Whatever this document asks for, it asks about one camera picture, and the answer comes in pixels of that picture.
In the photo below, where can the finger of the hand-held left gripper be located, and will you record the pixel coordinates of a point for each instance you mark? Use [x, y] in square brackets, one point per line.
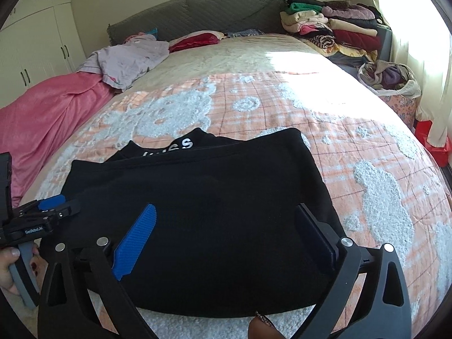
[67, 209]
[51, 203]

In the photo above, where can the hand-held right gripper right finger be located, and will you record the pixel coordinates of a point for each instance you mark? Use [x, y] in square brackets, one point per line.
[314, 233]

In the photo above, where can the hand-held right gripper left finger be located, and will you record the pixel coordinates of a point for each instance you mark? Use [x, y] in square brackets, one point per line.
[136, 240]

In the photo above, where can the black sweater with orange cuffs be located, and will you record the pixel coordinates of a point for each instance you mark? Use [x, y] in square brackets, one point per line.
[212, 201]

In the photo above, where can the white bag of clothes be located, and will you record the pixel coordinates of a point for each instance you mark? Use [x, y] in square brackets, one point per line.
[388, 77]

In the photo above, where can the stack of folded clothes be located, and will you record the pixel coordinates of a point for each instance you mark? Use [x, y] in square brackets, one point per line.
[328, 24]

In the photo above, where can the person's left hand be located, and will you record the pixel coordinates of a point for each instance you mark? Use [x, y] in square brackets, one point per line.
[9, 268]

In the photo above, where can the person's right hand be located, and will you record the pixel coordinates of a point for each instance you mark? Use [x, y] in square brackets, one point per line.
[263, 326]

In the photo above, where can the pink blanket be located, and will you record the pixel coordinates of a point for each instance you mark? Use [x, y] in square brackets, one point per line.
[42, 123]

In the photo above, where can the peach patterned bed blanket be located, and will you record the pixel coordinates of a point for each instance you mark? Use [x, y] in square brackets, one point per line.
[282, 113]

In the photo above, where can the red box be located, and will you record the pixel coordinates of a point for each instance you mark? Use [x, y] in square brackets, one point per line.
[432, 144]

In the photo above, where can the floral storage box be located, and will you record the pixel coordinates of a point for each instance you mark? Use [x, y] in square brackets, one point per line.
[399, 107]

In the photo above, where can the lilac garment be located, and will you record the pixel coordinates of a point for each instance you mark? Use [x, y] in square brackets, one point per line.
[127, 60]

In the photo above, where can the cream wardrobe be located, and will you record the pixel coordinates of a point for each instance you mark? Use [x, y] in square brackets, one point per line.
[39, 42]

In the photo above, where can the grey bedside cabinet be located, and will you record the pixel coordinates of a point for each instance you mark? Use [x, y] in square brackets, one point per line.
[385, 42]

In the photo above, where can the red pillow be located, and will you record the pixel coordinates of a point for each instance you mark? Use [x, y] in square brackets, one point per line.
[197, 40]

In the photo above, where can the dark patterned cloth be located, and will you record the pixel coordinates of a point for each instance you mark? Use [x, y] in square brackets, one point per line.
[243, 33]

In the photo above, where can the cream curtain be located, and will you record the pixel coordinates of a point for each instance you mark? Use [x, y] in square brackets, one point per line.
[416, 42]

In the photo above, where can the grey quilted headboard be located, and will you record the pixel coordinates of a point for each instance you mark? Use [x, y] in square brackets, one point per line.
[219, 10]

